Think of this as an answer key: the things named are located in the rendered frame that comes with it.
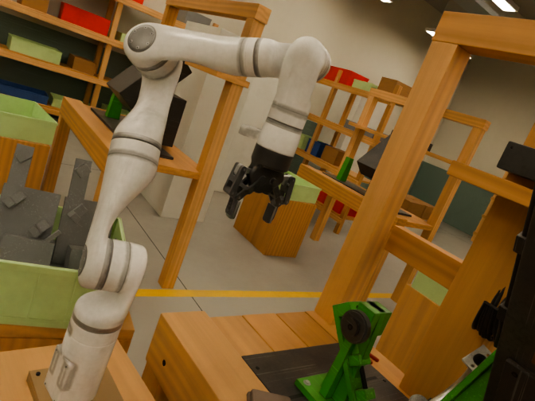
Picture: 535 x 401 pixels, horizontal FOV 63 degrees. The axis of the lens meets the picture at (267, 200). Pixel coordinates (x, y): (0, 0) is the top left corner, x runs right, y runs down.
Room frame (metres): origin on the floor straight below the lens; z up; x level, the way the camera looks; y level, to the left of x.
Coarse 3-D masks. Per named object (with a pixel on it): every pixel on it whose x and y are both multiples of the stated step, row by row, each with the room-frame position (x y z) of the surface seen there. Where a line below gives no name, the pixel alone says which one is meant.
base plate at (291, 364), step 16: (272, 352) 1.06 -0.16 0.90; (288, 352) 1.09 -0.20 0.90; (304, 352) 1.12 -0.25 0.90; (320, 352) 1.16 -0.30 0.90; (336, 352) 1.19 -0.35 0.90; (256, 368) 0.97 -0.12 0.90; (272, 368) 0.99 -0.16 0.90; (288, 368) 1.02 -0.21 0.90; (304, 368) 1.05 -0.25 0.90; (320, 368) 1.08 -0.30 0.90; (368, 368) 1.17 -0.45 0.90; (272, 384) 0.93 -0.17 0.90; (288, 384) 0.96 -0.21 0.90; (368, 384) 1.09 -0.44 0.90; (384, 384) 1.12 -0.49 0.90; (304, 400) 0.92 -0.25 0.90; (384, 400) 1.04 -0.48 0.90; (400, 400) 1.07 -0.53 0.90
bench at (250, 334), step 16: (224, 320) 1.17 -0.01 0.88; (240, 320) 1.20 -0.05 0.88; (256, 320) 1.24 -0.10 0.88; (272, 320) 1.28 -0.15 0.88; (288, 320) 1.32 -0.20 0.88; (304, 320) 1.36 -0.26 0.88; (320, 320) 1.40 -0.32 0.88; (240, 336) 1.12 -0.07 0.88; (256, 336) 1.15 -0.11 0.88; (272, 336) 1.18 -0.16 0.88; (288, 336) 1.22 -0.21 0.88; (304, 336) 1.25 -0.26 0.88; (320, 336) 1.29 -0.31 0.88; (336, 336) 1.33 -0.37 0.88; (240, 352) 1.04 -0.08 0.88; (256, 352) 1.07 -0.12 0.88; (144, 368) 1.05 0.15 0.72; (384, 368) 1.24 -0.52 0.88; (160, 400) 1.00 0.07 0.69
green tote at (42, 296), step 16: (0, 272) 0.92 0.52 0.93; (16, 272) 0.93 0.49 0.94; (32, 272) 0.95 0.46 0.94; (48, 272) 0.96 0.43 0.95; (64, 272) 0.98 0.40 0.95; (0, 288) 0.92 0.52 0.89; (16, 288) 0.93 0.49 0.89; (32, 288) 0.95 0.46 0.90; (48, 288) 0.97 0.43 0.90; (64, 288) 0.98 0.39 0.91; (80, 288) 1.00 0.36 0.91; (0, 304) 0.92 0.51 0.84; (16, 304) 0.94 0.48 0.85; (32, 304) 0.95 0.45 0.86; (48, 304) 0.97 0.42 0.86; (64, 304) 0.99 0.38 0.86; (0, 320) 0.93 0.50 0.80; (16, 320) 0.94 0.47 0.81; (32, 320) 0.96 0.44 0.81; (48, 320) 0.97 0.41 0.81; (64, 320) 0.99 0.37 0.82
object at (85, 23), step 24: (0, 0) 5.46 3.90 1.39; (24, 0) 5.70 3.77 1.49; (48, 0) 5.88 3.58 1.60; (120, 0) 6.31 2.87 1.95; (72, 24) 6.03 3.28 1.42; (96, 24) 6.25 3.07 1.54; (216, 24) 7.28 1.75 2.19; (0, 48) 5.56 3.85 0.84; (24, 48) 5.76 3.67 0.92; (48, 48) 6.28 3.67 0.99; (120, 48) 6.41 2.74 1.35; (72, 72) 6.08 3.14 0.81; (24, 96) 5.85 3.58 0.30; (48, 96) 6.03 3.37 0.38; (96, 96) 6.36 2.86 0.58
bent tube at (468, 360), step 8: (472, 352) 0.82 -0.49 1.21; (480, 352) 0.81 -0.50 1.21; (488, 352) 0.81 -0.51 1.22; (464, 360) 0.80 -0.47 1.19; (472, 360) 0.80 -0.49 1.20; (480, 360) 0.83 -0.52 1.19; (472, 368) 0.79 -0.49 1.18; (464, 376) 0.86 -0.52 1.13; (456, 384) 0.87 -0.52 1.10; (448, 392) 0.87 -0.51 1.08; (432, 400) 0.86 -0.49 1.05
